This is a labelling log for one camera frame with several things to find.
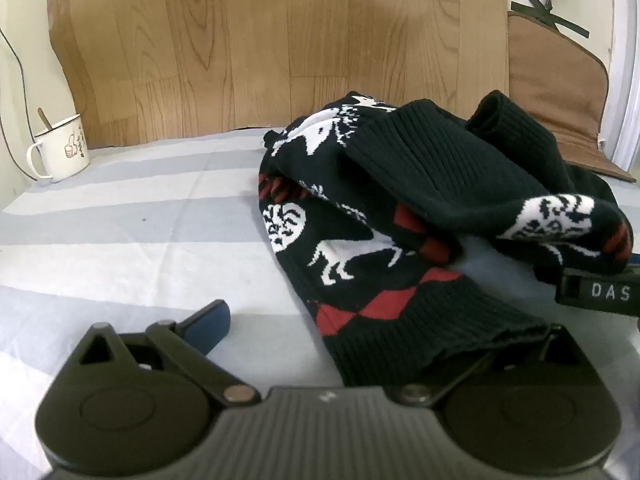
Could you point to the metal spoon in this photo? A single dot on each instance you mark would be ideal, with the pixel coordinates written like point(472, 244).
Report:
point(44, 119)

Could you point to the black patterned knit sweater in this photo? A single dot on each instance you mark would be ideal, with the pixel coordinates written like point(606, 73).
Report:
point(425, 160)

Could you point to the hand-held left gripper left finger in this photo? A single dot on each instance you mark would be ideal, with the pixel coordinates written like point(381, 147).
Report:
point(211, 327)

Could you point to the grey white striped bedsheet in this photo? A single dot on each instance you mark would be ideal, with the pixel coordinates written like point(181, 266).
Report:
point(150, 220)

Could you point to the black tape strip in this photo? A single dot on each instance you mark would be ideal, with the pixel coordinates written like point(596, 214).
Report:
point(530, 7)
point(560, 15)

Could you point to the white enamel mug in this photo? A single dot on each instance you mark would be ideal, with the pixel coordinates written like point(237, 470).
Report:
point(62, 152)

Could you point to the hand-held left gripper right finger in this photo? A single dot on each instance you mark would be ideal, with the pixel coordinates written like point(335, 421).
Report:
point(426, 391)

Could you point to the wood-pattern vinyl sheet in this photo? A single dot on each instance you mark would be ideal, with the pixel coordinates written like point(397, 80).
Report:
point(250, 45)

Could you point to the white window frame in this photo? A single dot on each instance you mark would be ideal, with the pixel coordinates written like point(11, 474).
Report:
point(622, 60)

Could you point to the brown padded mat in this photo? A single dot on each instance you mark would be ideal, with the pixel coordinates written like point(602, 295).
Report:
point(555, 75)

